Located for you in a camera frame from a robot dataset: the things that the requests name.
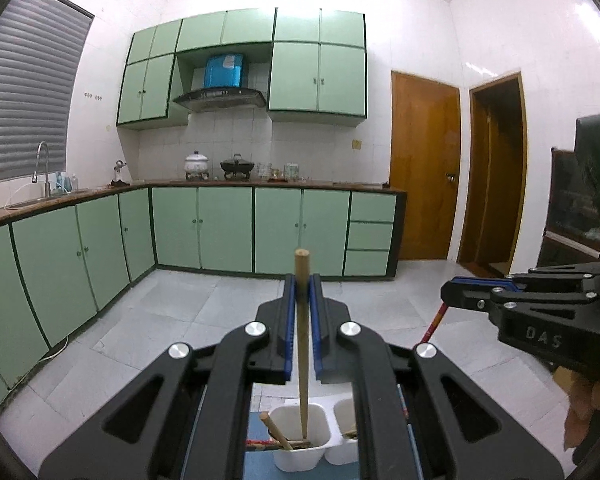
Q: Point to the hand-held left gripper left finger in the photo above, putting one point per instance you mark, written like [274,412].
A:
[291,330]

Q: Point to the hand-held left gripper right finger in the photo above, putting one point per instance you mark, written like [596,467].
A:
[316,330]

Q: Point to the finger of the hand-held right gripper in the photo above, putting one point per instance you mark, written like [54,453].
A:
[470,295]
[480,281]

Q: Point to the plain bamboo chopstick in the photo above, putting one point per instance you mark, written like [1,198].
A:
[302,310]
[272,427]

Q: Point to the white two-compartment utensil holder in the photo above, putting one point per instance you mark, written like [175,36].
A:
[300,457]

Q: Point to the person's right hand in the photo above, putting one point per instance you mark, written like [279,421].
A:
[580,410]

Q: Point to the dark glass-front cabinet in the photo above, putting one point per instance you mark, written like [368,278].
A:
[562,210]

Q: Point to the green base cabinets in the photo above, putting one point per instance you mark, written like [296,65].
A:
[225,230]

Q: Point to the wooden door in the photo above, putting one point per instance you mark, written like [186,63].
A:
[425,170]

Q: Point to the white plastic cup right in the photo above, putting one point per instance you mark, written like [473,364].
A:
[260,467]

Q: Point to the glass jar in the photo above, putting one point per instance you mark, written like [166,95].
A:
[292,172]
[265,172]

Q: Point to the black pot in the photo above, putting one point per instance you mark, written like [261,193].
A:
[237,166]

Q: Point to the white pot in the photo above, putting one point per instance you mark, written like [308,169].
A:
[197,164]

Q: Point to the small metal kettle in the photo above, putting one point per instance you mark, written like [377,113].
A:
[120,175]

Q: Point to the range hood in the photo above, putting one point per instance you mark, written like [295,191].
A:
[220,99]

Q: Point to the clear plastic bottle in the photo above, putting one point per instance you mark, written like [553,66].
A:
[60,184]
[75,183]

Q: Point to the metal faucet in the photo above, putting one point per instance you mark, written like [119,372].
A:
[45,175]

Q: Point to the grey window blind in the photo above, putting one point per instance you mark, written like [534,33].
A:
[25,95]

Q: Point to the wooden door frame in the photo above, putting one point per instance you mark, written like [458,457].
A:
[480,185]

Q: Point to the wall outlets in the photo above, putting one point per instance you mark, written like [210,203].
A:
[93,96]

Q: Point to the narrow green wall cabinet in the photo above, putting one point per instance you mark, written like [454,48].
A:
[225,30]

